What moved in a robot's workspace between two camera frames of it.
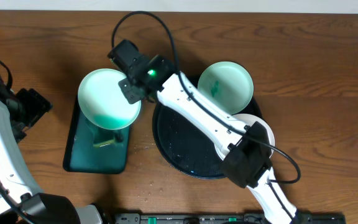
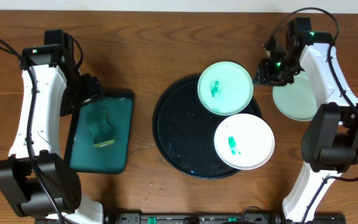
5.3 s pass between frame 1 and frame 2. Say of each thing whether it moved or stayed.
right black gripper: moved
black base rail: stayed
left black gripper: moved
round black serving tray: stayed
